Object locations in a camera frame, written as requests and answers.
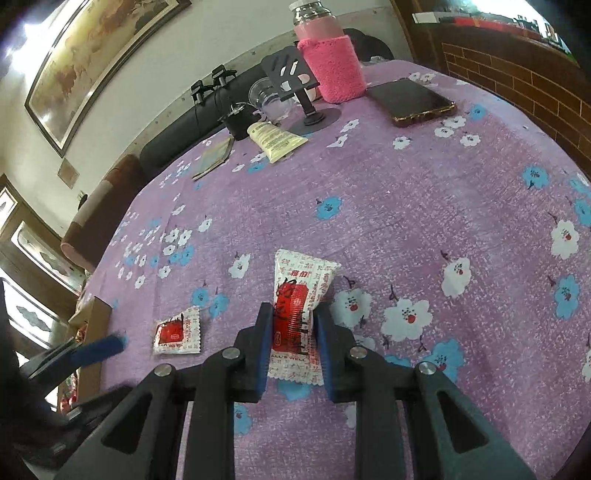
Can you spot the wall plate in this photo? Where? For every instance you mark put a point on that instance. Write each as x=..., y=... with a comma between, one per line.
x=68, y=173

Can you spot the clear plastic cup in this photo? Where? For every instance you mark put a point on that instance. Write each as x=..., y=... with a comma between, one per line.
x=268, y=99

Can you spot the black clip device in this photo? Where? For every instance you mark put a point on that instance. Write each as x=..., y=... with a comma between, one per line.
x=222, y=76
x=199, y=92

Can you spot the shallow cardboard box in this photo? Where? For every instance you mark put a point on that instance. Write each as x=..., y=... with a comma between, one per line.
x=94, y=332

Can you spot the purple floral tablecloth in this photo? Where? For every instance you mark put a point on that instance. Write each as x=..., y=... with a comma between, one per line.
x=392, y=230

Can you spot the framed painting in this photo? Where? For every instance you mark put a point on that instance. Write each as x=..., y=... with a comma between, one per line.
x=92, y=60

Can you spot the black phone stand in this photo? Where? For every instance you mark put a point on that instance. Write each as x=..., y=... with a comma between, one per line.
x=295, y=78

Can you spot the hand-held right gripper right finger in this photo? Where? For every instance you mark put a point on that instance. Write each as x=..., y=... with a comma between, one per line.
x=323, y=355

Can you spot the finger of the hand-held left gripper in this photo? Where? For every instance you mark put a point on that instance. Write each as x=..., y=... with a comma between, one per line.
x=111, y=401
x=99, y=349

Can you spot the cream tube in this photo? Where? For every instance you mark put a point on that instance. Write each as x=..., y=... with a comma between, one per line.
x=277, y=141

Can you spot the bottle with pink sleeve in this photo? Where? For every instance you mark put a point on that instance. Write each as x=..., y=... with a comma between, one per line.
x=330, y=64

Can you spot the white red snack packet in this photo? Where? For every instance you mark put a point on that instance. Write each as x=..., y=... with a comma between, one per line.
x=178, y=332
x=298, y=295

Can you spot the wooden glass-door cabinet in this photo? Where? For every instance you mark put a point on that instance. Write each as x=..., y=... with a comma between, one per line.
x=32, y=258

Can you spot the olive grey wallet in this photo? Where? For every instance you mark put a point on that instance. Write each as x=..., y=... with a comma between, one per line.
x=214, y=157

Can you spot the brown red sofa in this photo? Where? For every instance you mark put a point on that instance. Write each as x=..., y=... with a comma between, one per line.
x=101, y=212

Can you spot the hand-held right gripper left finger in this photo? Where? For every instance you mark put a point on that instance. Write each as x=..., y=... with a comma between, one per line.
x=264, y=355

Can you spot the dark smartphone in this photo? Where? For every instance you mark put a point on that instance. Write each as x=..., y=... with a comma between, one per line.
x=411, y=101

